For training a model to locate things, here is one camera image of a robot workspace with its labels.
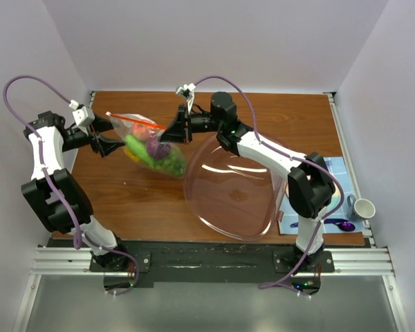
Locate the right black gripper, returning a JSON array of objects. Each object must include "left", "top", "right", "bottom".
[{"left": 158, "top": 104, "right": 222, "bottom": 145}]

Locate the clear zip top bag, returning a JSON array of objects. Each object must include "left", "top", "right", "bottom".
[{"left": 106, "top": 112, "right": 187, "bottom": 178}]

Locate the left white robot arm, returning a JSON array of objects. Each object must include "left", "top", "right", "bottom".
[{"left": 21, "top": 111, "right": 129, "bottom": 271}]

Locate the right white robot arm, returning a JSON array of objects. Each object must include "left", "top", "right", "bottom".
[{"left": 160, "top": 86, "right": 336, "bottom": 272}]

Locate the purple fake onion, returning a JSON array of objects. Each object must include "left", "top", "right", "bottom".
[{"left": 146, "top": 136, "right": 171, "bottom": 160}]

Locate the green fake vegetable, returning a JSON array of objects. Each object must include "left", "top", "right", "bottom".
[{"left": 124, "top": 135, "right": 187, "bottom": 177}]

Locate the red fake tomato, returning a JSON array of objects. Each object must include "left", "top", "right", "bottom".
[{"left": 131, "top": 123, "right": 154, "bottom": 142}]

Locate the yellow fake bell pepper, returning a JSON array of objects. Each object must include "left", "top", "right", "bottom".
[{"left": 124, "top": 147, "right": 141, "bottom": 163}]

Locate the clear pink plastic tray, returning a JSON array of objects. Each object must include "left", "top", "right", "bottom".
[{"left": 183, "top": 136, "right": 286, "bottom": 242}]

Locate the cream floral plate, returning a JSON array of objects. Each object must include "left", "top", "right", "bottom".
[{"left": 328, "top": 186, "right": 344, "bottom": 211}]

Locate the blue checkered placemat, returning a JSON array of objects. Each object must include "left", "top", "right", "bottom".
[{"left": 279, "top": 156, "right": 367, "bottom": 236}]

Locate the purple plastic spoon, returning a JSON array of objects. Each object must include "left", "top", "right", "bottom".
[{"left": 324, "top": 219, "right": 356, "bottom": 232}]

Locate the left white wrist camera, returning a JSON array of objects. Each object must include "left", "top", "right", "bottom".
[{"left": 69, "top": 100, "right": 95, "bottom": 127}]

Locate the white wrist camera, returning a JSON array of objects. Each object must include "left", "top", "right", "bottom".
[
  {"left": 69, "top": 100, "right": 95, "bottom": 127},
  {"left": 175, "top": 83, "right": 196, "bottom": 113}
]

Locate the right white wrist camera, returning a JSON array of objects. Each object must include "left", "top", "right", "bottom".
[{"left": 175, "top": 83, "right": 196, "bottom": 113}]

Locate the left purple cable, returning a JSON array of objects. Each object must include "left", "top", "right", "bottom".
[{"left": 3, "top": 75, "right": 141, "bottom": 295}]

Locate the purple cable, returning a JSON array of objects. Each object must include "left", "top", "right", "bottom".
[
  {"left": 193, "top": 75, "right": 344, "bottom": 291},
  {"left": 3, "top": 75, "right": 141, "bottom": 295}
]

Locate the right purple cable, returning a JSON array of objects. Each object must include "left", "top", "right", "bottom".
[{"left": 193, "top": 75, "right": 344, "bottom": 291}]

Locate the white blue-handled mug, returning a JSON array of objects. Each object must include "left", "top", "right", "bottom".
[{"left": 346, "top": 194, "right": 376, "bottom": 222}]

